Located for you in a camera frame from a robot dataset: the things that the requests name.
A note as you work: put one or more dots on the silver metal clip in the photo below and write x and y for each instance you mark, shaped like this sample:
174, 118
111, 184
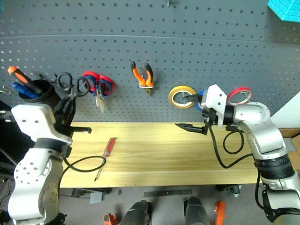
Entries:
5, 90

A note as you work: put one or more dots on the yellow tape roll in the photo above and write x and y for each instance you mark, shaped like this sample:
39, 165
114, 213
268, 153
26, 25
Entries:
174, 91

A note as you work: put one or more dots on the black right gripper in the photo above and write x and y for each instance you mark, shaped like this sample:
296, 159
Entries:
209, 117

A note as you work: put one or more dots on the black caster wheel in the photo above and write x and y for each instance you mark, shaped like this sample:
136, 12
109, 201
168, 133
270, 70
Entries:
230, 190

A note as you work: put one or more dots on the black flat strip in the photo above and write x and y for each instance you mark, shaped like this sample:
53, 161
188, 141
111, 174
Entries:
167, 193

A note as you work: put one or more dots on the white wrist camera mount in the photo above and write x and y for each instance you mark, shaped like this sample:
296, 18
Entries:
215, 98
35, 122

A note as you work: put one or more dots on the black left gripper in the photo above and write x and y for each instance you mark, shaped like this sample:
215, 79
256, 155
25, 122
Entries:
65, 124

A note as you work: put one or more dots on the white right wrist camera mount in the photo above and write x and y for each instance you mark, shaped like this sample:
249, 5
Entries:
215, 98

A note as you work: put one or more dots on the teal foam block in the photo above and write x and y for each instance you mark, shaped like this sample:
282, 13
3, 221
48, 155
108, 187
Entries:
286, 9

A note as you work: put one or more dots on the black scissors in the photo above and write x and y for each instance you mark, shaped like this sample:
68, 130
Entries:
62, 75

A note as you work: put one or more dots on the blue tape roll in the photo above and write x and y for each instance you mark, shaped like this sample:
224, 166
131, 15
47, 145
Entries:
198, 106

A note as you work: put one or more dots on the black round tool cup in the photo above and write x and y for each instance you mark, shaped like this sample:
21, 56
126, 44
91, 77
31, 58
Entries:
49, 96

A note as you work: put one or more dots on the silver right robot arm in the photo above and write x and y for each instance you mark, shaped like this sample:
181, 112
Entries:
260, 126

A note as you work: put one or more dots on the grey pegboard panel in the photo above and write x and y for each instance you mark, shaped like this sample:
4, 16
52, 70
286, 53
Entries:
150, 42

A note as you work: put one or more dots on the orange plastic part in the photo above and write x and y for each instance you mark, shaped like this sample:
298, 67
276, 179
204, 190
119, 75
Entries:
219, 213
110, 219

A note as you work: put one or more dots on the brown cardboard box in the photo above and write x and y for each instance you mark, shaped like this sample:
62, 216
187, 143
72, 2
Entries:
291, 133

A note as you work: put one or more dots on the silver pegboard hook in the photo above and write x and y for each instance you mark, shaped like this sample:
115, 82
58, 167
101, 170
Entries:
172, 2

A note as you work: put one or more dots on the red tape roll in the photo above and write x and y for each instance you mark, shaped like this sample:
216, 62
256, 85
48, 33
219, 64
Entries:
236, 90

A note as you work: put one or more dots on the dark rounded shape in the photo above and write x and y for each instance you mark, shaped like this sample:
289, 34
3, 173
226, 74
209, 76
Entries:
195, 212
136, 214

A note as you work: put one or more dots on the grey small block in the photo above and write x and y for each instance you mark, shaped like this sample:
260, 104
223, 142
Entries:
96, 198

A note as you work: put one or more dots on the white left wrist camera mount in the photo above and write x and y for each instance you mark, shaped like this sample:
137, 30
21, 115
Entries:
35, 122

